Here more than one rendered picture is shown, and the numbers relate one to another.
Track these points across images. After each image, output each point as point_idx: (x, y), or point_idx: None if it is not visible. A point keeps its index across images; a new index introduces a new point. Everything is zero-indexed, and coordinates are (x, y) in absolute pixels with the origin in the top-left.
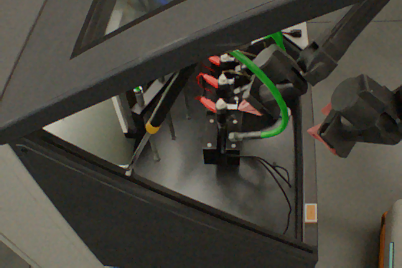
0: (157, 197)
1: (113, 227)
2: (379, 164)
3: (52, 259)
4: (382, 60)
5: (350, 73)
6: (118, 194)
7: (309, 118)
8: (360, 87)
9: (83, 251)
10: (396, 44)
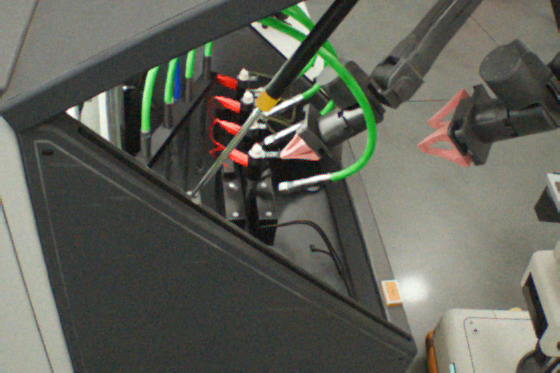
0: (234, 240)
1: (141, 315)
2: (406, 276)
3: None
4: (389, 150)
5: None
6: (177, 236)
7: (357, 180)
8: (522, 49)
9: None
10: (404, 130)
